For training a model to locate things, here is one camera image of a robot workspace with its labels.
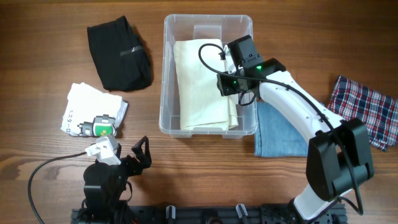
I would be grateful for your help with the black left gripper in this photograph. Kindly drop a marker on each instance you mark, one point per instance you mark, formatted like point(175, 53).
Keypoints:
point(145, 159)

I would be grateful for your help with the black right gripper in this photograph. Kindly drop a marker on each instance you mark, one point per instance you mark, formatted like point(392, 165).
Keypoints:
point(224, 81)

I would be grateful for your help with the cream cloth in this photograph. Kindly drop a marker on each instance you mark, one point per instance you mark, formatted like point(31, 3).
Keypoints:
point(201, 103)

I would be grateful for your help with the blue jeans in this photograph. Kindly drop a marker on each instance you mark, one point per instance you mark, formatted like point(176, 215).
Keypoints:
point(276, 136)

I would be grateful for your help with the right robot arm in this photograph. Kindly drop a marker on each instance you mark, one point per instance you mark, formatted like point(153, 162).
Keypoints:
point(339, 157)

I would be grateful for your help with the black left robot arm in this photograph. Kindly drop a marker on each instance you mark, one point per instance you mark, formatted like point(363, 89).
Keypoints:
point(107, 179)

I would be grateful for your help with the white printed folded t-shirt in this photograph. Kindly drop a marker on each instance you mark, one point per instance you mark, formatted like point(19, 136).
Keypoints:
point(92, 113)

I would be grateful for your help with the clear plastic storage bin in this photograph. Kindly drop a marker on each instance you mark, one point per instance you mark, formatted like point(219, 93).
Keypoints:
point(179, 27)

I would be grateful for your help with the black folded garment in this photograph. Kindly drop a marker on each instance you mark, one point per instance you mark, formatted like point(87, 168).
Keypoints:
point(119, 56)

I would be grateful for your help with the red blue plaid shirt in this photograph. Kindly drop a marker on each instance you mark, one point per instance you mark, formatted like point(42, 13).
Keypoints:
point(378, 112)

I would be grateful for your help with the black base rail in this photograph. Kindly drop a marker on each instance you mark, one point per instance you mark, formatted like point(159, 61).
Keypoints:
point(264, 214)

